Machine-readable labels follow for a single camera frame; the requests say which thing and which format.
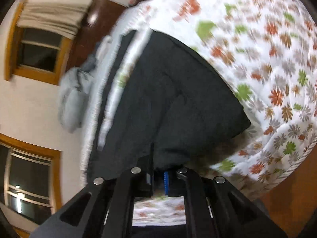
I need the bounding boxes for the black pants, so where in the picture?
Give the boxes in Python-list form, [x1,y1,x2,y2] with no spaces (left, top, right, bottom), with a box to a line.
[86,32,250,180]

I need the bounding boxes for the grey pillow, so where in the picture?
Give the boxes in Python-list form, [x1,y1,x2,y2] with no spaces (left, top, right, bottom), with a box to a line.
[57,54,96,133]

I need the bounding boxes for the lower wooden framed window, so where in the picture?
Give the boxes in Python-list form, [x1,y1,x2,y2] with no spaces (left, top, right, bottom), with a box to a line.
[1,134,62,237]

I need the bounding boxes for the wooden framed window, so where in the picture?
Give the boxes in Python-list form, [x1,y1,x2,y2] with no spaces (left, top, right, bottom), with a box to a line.
[1,134,62,237]
[4,2,72,85]

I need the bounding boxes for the upper wooden framed window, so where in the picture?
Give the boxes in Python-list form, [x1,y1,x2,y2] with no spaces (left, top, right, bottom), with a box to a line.
[4,2,72,85]

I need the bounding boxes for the dark wooden headboard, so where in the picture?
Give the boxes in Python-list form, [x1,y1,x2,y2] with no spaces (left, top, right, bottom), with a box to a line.
[66,0,126,70]

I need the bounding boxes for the beige curtain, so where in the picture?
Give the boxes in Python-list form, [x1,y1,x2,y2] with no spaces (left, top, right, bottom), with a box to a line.
[17,2,88,40]

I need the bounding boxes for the floral white quilt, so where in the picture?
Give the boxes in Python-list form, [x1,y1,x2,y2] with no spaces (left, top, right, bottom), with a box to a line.
[79,0,317,226]

